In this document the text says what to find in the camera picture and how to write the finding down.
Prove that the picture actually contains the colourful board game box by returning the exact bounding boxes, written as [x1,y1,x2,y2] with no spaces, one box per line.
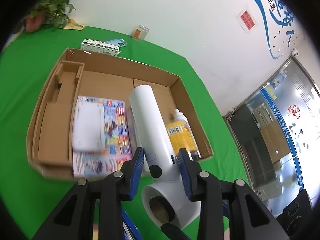
[72,95,132,178]

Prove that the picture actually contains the yellow label bottle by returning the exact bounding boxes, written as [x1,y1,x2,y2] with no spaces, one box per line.
[165,109,201,161]

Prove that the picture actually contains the white handheld fan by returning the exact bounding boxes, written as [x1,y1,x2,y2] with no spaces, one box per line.
[130,85,201,229]

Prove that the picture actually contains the blue toy item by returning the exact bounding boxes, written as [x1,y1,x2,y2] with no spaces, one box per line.
[122,209,143,240]

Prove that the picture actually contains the white device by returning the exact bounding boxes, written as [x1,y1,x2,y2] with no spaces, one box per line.
[72,101,105,152]

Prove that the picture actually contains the silver metal tin can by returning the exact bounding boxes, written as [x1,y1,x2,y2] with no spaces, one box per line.
[125,107,151,178]

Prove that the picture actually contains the narrow cardboard insert tray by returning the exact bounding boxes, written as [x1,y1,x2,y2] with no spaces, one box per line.
[31,60,85,167]

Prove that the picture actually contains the large open cardboard box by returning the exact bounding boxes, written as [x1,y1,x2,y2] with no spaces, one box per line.
[26,48,214,181]

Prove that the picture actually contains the glass door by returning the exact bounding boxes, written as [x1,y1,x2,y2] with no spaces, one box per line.
[225,57,319,216]

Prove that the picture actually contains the blue phone case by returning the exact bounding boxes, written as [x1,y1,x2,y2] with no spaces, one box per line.
[106,38,127,48]

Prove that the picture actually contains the white green carton box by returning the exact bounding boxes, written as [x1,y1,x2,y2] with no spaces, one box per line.
[80,38,120,56]

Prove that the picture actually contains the green table cloth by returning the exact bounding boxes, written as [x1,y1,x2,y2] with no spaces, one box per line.
[1,27,247,238]

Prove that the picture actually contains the yellow cloth by plant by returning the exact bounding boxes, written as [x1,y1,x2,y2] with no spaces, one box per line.
[64,19,86,30]

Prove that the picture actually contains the potted green plant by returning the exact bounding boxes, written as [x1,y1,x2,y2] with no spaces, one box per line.
[24,0,75,34]

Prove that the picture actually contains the red notice on wall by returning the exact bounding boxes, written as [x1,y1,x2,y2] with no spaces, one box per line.
[236,7,257,34]

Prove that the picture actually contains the blue wall stripe decal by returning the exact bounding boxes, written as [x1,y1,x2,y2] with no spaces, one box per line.
[231,0,301,61]

